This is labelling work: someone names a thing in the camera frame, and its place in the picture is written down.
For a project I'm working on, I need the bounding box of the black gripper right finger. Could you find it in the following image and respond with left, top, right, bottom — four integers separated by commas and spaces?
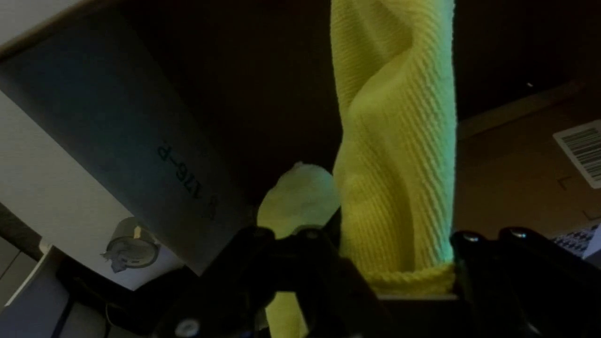
450, 225, 601, 338

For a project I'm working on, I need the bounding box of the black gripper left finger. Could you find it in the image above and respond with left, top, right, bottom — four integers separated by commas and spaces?
153, 225, 391, 338

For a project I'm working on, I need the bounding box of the brown cardboard box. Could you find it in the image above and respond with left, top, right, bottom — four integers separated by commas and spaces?
0, 0, 601, 277

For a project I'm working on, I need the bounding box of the yellow microfiber cloth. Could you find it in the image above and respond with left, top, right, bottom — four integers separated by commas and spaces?
256, 0, 465, 338

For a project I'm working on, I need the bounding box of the small grey disc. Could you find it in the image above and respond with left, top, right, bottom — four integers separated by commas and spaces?
102, 215, 162, 273

